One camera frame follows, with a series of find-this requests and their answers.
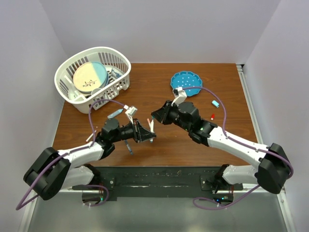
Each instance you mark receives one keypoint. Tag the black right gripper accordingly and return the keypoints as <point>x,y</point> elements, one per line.
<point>162,114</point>

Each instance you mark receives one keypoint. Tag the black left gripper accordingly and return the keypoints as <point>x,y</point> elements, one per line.
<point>140,134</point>

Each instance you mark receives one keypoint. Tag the white pen with teal tip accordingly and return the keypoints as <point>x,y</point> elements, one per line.
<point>152,125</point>

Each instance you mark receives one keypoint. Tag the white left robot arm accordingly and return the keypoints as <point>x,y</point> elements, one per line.
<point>54,169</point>

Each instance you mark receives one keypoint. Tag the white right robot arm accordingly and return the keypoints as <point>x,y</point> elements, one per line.
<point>268,166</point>

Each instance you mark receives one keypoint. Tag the blue patterned pen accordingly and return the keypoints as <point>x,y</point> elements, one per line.
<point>128,147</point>

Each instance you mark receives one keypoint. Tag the light blue pen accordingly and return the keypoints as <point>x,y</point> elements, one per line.
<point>115,113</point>

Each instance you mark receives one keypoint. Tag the blue dotted plate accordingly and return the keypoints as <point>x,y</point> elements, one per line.
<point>187,80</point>

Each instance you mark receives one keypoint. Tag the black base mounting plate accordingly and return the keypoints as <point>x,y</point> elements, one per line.
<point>164,182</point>

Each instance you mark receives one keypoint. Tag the light blue eraser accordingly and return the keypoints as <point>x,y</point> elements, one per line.
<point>215,103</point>

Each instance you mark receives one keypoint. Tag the white plastic dish basket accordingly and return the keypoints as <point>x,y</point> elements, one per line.
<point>118,68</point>

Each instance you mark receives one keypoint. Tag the white cup in basket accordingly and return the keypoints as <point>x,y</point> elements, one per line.
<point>95,91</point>

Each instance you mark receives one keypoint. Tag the cream and blue plate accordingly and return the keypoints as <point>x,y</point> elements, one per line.
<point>89,76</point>

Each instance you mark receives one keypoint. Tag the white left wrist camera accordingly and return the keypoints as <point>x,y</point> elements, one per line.
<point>130,112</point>

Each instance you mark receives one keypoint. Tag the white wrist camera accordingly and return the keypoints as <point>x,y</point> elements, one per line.
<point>179,96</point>
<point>130,112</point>

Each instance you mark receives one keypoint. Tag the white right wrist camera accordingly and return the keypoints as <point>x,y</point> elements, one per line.
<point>179,96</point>

